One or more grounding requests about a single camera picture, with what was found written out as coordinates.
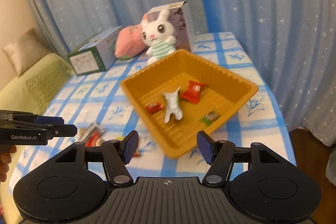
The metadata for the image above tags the black grey snack packet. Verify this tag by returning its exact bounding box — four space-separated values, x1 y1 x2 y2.
77 122 104 143

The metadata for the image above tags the clear green candy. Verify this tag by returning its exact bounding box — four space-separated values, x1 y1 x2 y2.
201 110 220 126

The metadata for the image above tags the beige satin pillow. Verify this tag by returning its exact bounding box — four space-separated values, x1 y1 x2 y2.
2 28 51 77

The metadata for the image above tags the green zigzag cushion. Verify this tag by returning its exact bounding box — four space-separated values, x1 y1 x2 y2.
26 60 74 112

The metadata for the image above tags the pink peach plush toy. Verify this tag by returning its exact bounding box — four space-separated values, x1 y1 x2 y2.
114 23 146 60

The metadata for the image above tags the red gold candy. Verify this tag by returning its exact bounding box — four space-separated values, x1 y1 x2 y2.
133 149 140 157

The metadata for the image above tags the large red snack packet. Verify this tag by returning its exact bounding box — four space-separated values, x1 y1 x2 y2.
180 81 207 104

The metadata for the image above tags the small red candy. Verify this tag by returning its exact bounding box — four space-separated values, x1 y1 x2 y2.
146 101 163 114

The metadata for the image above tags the yellow green candy packet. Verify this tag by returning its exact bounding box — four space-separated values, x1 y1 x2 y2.
114 136 124 141

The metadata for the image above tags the white green snack packet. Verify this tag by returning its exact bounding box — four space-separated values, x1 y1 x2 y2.
162 87 183 124

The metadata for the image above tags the person's hand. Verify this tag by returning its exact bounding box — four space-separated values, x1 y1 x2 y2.
0 145 17 182

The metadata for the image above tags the green sofa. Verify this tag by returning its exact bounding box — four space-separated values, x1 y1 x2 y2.
1 53 75 223

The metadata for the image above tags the blue checked tablecloth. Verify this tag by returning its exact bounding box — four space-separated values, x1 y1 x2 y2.
3 32 295 223

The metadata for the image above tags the green white lying box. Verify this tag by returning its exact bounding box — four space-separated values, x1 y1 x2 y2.
67 26 122 76

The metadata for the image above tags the blue star curtain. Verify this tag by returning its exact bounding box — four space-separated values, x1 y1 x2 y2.
28 0 335 146

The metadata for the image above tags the white bunny plush toy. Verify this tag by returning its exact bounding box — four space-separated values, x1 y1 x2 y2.
141 9 177 65

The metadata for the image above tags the yellow plastic tray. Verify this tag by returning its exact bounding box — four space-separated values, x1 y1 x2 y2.
120 50 258 158

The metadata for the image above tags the red round-label snack packet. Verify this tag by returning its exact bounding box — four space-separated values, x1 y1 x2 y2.
85 128 105 147

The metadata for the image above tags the grey upright cardboard box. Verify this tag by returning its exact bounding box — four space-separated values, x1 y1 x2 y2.
147 1 195 51

